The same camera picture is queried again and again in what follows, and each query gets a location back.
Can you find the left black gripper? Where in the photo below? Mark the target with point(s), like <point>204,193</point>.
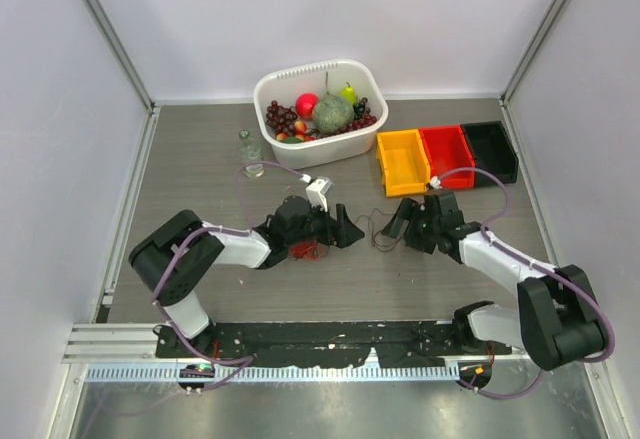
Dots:
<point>350,234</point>

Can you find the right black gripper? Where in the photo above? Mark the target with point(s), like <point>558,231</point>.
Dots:
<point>411,211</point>

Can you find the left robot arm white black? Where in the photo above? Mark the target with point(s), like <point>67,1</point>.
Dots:
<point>176,257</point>

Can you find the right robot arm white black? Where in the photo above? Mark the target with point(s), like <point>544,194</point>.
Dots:
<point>557,319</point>

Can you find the yellow storage bin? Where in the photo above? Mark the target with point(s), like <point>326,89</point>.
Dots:
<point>405,169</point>

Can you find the red storage bin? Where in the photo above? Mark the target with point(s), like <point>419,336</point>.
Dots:
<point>449,156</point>

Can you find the red cherry bunch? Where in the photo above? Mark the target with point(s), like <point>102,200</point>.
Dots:
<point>359,122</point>

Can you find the small peaches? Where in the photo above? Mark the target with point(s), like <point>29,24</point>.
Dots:
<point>295,131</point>

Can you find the black storage bin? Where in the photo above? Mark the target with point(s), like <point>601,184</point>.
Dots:
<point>492,150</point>

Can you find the green netted melon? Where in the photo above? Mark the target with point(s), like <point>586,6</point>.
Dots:
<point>331,113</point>

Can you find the dark purple grape bunch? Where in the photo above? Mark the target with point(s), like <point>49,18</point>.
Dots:
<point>361,109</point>

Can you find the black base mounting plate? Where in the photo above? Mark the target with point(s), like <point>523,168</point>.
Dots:
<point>397,344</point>

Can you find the clear glass bottle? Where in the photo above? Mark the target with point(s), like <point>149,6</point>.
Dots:
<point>251,154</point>

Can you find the dark red grape bunch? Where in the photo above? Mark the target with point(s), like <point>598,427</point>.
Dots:
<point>275,113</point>

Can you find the red pomegranate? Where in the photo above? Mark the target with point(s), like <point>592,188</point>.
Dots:
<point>305,105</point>

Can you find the green pear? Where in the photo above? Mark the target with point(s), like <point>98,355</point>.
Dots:
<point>348,93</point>

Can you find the white plastic basket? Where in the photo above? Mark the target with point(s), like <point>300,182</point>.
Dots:
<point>328,77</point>

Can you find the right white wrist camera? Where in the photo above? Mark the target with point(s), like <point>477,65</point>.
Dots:
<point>435,183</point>

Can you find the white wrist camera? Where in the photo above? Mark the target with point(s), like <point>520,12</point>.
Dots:
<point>317,190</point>
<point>435,183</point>

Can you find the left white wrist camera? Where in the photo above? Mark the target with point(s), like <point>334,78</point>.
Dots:
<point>317,190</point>

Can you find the white slotted cable duct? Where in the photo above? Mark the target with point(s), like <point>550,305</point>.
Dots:
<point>195,372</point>

